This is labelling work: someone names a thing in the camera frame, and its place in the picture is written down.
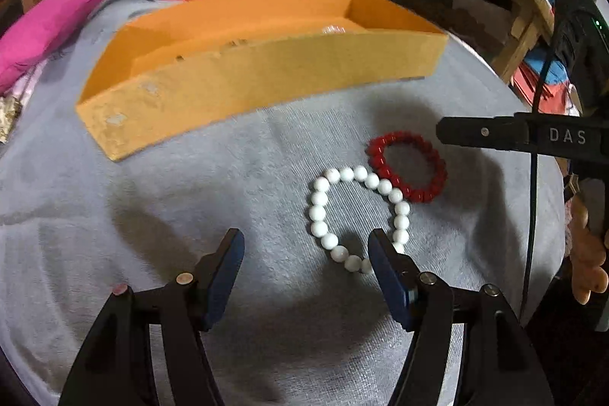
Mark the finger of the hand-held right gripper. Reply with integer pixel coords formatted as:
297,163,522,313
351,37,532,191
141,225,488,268
436,113,530,148

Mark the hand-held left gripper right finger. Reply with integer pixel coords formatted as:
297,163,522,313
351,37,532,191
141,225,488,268
368,228,555,406

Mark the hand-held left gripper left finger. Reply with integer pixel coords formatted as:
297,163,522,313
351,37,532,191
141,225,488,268
57,228,246,406

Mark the red bead bracelet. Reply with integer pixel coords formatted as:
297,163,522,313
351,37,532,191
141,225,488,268
366,130,448,204

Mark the white bead bracelet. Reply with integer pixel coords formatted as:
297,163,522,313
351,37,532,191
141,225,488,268
309,166,412,276

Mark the orange cardboard box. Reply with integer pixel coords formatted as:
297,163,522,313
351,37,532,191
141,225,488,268
76,0,449,162

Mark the person's right hand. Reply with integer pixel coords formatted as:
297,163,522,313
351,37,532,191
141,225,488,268
569,198,609,306

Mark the pile of coral cloths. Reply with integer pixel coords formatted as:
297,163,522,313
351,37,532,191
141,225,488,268
511,54,579,112

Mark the pile of blue cloths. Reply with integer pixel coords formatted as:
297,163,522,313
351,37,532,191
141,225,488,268
523,49,572,86

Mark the grey blanket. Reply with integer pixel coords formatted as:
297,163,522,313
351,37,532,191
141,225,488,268
0,0,572,406

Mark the dark cloth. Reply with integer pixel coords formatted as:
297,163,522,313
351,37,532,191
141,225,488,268
523,273,609,406

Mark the gold patterned cloth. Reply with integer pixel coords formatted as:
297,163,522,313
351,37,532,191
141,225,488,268
0,96,24,145

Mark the pink pillow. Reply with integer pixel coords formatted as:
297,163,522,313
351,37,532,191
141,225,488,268
0,0,125,95

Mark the black cable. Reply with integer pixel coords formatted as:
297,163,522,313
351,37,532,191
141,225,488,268
521,49,555,326

